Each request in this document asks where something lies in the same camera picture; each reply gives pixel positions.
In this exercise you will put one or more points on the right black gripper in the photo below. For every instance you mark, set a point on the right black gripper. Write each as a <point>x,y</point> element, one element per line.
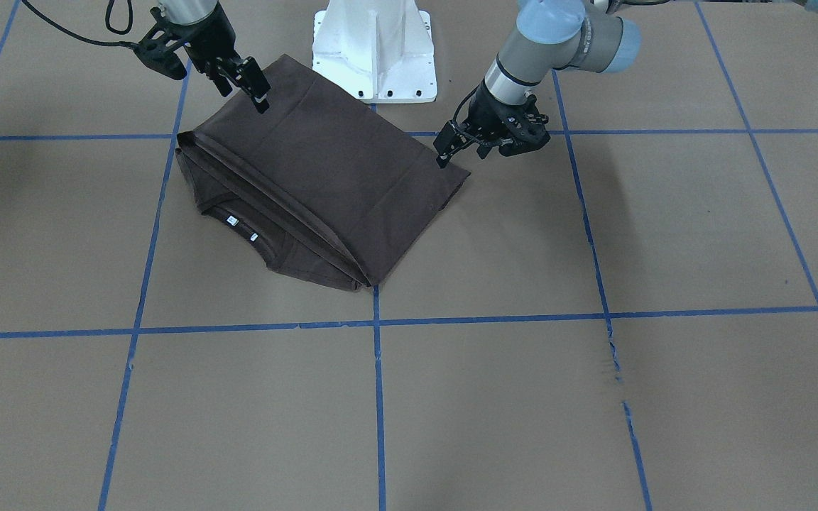
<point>206,40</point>

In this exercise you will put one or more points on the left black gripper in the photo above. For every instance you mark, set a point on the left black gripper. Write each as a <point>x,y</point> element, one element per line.
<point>488,108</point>

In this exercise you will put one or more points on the dark brown t-shirt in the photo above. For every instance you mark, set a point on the dark brown t-shirt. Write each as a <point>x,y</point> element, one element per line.
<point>322,187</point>

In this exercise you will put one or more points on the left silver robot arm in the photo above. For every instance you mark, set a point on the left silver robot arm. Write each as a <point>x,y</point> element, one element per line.
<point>548,37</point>

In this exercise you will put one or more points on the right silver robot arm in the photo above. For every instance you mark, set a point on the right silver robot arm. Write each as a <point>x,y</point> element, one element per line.
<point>171,11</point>

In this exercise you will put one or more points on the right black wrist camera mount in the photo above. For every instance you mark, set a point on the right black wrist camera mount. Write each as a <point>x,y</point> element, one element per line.
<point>157,49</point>

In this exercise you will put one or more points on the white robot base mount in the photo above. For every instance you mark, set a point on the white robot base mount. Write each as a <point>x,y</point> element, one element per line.
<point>379,52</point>

